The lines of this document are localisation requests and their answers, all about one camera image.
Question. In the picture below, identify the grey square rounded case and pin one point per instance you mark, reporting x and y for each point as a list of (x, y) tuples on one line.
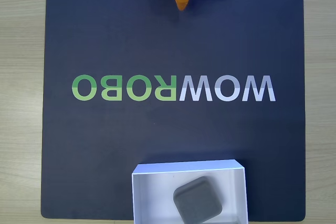
[(198, 200)]

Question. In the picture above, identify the dark blue WOWROBO mat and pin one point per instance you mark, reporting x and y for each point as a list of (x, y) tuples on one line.
[(168, 51)]

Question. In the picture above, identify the white open cardboard box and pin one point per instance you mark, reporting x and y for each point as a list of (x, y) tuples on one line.
[(152, 197)]

